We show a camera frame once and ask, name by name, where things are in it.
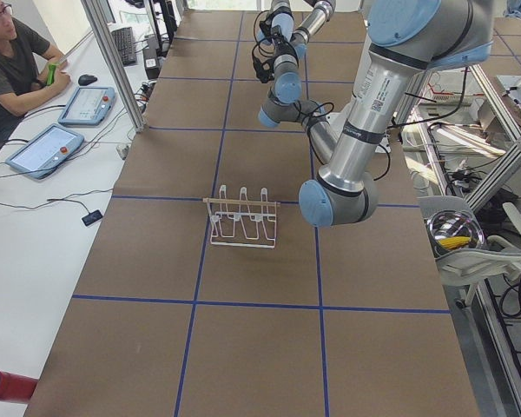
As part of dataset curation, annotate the aluminium frame post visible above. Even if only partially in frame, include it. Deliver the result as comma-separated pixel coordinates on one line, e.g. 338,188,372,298
81,0,145,133

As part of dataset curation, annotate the small black sensor puck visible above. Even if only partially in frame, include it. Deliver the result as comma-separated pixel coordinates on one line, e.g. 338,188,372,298
82,210,103,227

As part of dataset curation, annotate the seated person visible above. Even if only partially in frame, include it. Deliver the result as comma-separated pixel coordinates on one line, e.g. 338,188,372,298
0,1,70,148

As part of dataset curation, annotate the black computer mouse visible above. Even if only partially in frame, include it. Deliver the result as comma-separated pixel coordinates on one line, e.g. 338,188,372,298
78,74,97,86

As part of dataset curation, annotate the red cylinder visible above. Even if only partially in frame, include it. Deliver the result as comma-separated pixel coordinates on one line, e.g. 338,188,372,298
0,371,38,404

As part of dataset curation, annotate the teach pendant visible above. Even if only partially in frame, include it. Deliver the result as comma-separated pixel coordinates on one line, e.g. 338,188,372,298
57,86,115,126
5,124,84,180

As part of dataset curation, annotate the near teach pendant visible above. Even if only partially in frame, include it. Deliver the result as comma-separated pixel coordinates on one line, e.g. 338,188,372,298
5,124,84,180

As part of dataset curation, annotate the pot with yellow corn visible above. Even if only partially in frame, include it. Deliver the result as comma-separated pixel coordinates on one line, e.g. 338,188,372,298
425,209,485,257

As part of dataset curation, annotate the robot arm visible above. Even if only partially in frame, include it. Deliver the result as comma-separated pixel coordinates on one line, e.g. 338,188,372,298
259,1,494,227
257,0,336,59

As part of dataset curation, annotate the white wire cup holder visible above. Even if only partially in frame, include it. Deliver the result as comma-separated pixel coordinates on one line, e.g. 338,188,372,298
202,184,280,249

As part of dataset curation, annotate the far teach pendant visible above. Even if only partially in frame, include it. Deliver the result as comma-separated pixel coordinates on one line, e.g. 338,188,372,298
57,86,115,126

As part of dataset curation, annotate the black keyboard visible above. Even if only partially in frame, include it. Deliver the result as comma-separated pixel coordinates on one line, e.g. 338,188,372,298
110,27,137,66

